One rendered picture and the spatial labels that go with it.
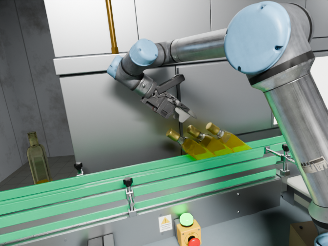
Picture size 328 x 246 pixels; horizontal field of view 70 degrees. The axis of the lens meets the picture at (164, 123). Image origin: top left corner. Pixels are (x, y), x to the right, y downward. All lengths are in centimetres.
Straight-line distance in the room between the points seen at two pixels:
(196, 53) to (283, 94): 33
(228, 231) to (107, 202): 44
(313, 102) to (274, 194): 62
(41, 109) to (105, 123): 312
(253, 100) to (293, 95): 74
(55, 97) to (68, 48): 300
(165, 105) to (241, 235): 52
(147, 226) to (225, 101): 63
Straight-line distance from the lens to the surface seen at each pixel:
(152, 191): 81
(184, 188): 85
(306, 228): 86
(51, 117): 405
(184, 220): 83
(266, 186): 100
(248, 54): 45
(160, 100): 85
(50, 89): 397
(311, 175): 51
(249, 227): 97
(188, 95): 103
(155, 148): 107
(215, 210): 93
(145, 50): 71
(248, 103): 118
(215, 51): 68
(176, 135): 90
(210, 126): 95
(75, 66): 95
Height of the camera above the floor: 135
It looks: 15 degrees down
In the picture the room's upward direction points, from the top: 5 degrees counter-clockwise
